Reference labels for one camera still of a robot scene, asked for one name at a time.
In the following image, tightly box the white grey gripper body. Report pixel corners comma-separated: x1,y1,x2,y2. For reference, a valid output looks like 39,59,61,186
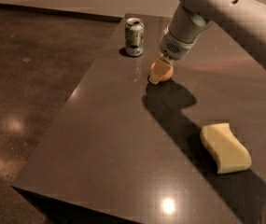
160,4,213,61

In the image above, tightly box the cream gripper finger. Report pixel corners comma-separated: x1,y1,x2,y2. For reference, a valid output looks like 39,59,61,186
147,55,174,86

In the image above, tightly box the orange fruit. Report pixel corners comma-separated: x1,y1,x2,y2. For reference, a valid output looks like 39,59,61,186
149,61,175,82

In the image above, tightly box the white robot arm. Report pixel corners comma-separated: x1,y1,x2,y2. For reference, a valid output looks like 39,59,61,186
148,0,266,84

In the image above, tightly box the yellow sponge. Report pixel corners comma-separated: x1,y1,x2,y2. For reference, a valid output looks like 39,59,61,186
200,123,252,174

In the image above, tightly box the green white soda can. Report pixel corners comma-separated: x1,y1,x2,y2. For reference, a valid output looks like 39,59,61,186
125,18,144,57

